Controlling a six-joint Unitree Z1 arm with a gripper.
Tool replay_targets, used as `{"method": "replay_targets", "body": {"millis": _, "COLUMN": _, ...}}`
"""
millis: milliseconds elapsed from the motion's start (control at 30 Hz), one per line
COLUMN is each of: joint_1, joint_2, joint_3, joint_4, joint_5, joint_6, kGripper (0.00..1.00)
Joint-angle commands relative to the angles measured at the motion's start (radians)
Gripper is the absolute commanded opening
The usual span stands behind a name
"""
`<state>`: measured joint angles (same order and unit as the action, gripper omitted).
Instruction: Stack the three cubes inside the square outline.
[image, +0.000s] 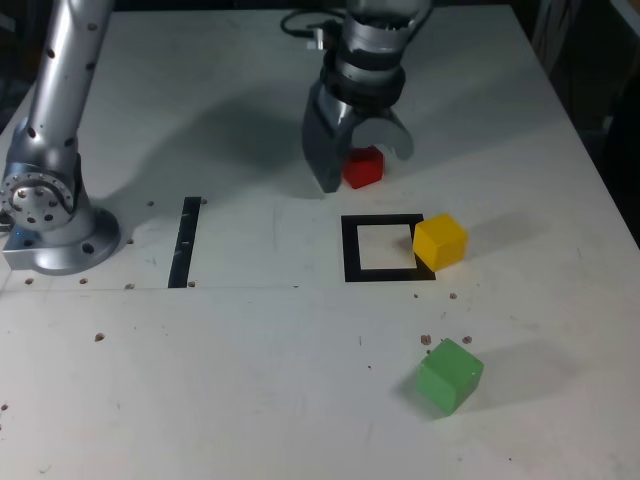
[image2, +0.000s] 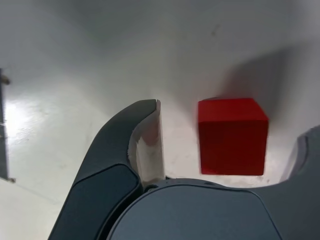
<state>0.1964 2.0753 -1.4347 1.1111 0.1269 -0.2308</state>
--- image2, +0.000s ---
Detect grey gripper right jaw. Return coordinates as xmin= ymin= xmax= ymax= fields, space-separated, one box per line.
xmin=107 ymin=124 xmax=320 ymax=240

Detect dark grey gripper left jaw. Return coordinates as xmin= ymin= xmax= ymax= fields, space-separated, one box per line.
xmin=48 ymin=98 xmax=166 ymax=240

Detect red cube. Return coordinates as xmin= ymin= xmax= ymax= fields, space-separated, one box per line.
xmin=197 ymin=97 xmax=270 ymax=177

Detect black tape strip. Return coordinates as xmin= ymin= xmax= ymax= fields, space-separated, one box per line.
xmin=0 ymin=67 xmax=11 ymax=181

